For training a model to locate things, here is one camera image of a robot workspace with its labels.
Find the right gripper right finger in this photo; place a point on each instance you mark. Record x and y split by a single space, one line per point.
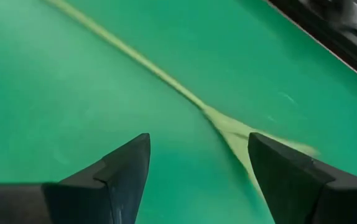
296 193

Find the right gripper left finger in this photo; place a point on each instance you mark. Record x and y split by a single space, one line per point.
110 186

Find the pink tulip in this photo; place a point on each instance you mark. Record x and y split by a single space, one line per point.
231 127

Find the green table mat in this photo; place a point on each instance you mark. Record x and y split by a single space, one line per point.
72 93

